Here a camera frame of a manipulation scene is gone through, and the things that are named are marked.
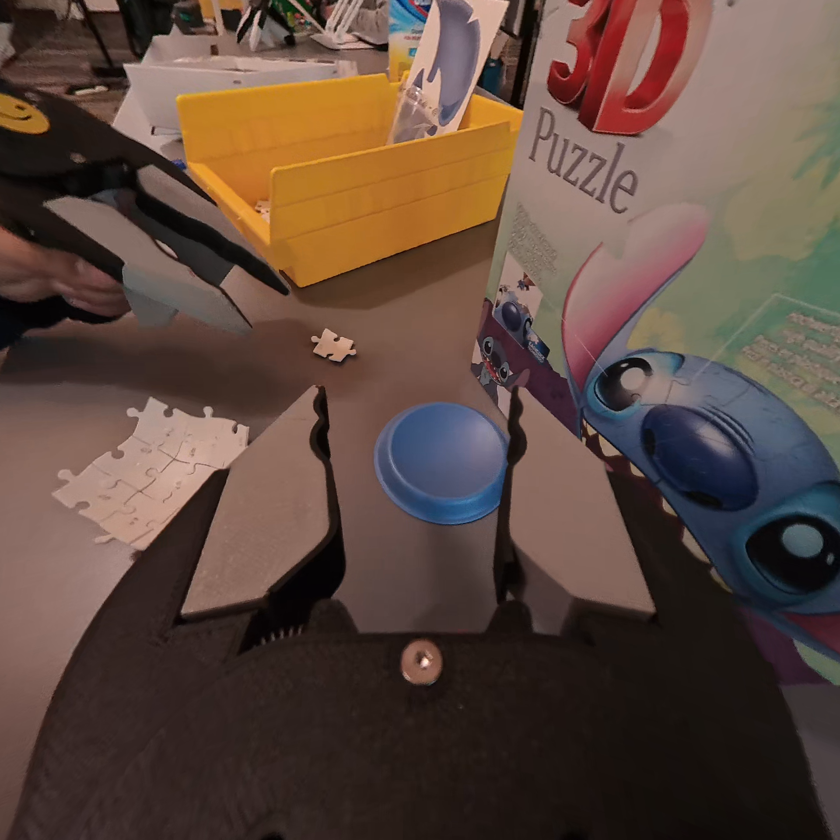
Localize yellow plastic bin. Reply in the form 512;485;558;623
176;72;525;288

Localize cartoon print puzzle box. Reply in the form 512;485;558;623
471;0;840;686

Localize assembled white puzzle pieces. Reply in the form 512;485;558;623
52;397;250;551

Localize printed plastic bag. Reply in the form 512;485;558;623
386;0;509;147

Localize white cardboard box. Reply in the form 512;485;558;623
123;56;358;132

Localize blue round plastic stand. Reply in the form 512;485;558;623
374;402;511;525

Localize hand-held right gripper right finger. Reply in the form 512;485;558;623
495;385;657;621

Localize white puzzle piece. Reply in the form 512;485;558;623
310;328;358;365

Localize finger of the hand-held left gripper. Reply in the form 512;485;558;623
134;164;291;296
42;197;253;336

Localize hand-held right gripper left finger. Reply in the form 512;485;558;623
180;385;345;621

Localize person's left hand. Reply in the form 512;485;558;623
0;226;129;322

